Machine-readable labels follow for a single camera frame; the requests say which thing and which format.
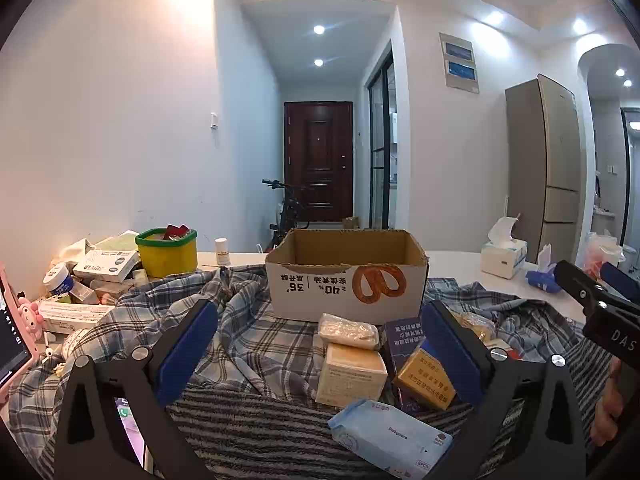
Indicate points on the cardboard box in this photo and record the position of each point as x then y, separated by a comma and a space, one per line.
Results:
310, 285

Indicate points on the white jar blue label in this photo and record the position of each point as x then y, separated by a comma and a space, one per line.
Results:
59, 280

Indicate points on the red packet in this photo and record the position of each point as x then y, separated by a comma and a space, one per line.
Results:
175, 232

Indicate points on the long white box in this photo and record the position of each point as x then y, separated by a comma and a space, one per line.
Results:
75, 316

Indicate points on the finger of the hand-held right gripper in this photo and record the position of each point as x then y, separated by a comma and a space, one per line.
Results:
622, 282
575, 280

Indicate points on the yellow container green rim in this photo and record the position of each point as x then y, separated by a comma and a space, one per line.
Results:
165, 257

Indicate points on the grey electrical panel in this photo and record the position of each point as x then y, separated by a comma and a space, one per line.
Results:
459, 62

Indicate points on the round white pouch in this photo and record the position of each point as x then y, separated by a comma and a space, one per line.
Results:
75, 345

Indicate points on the small brown carton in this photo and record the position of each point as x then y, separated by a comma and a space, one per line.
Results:
351, 222

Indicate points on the beige refrigerator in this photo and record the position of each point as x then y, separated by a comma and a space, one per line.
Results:
545, 160

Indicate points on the red white plastic bag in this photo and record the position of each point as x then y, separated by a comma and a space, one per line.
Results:
602, 255

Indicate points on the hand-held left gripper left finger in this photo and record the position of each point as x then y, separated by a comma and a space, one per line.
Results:
187, 352

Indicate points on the white tissue box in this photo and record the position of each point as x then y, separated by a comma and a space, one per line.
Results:
502, 257

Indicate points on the white pill bottle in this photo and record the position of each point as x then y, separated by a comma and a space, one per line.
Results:
222, 252

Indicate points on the black bicycle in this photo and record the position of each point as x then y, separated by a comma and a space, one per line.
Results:
289, 215

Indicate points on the phone with pink cartoon case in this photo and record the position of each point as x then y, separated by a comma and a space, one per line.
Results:
20, 330

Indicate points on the person's right hand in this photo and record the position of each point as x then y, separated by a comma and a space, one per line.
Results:
605, 410

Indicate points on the black framed glass door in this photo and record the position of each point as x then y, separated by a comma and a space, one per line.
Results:
382, 150

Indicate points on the packet of white grains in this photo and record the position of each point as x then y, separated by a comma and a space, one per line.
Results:
347, 331

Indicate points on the dark framed bathroom door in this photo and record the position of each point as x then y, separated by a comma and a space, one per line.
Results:
631, 185

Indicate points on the beige box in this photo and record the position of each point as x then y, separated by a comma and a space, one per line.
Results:
350, 375

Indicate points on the light blue tissue pack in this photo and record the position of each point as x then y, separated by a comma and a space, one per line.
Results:
385, 435

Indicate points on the green white flat box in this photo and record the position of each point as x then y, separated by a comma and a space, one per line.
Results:
117, 242

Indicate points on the white blue medicine box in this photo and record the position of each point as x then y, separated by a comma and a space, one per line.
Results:
105, 265

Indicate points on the yellow box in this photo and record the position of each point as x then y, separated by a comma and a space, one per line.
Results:
425, 380

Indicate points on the blue wipes packet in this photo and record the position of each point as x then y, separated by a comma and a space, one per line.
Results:
545, 280

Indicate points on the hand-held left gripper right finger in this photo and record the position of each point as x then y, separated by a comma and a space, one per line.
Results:
450, 355

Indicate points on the dark purple box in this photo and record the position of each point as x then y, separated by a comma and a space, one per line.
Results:
402, 340

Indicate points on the dark wooden door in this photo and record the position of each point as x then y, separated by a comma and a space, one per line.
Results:
318, 160

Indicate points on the blue plaid shirt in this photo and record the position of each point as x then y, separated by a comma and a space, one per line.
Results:
270, 345

